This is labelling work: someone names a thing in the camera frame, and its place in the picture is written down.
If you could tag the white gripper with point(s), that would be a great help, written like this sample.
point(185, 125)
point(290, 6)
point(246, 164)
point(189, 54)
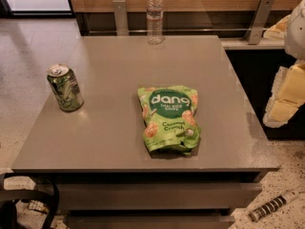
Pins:
point(295, 32)

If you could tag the green rice chip bag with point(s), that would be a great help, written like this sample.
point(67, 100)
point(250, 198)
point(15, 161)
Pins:
point(168, 113)

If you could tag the clear plastic water bottle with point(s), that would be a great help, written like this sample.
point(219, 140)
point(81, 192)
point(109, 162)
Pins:
point(155, 21)

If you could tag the green soda can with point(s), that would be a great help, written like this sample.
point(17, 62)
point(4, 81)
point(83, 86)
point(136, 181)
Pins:
point(65, 87)

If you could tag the upper grey drawer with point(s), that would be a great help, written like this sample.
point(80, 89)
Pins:
point(156, 196)

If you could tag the grey drawer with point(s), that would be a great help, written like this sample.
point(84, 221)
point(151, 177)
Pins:
point(156, 196)
point(150, 222)

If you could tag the lower grey drawer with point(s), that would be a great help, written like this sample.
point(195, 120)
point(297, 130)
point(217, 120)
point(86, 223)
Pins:
point(150, 222)

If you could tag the right metal bracket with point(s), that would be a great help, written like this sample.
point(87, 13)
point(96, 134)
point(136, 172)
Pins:
point(254, 32)

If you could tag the metal bracket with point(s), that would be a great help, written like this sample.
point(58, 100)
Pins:
point(121, 17)
point(254, 32)

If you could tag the left metal bracket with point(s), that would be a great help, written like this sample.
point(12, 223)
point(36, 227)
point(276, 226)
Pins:
point(121, 17)

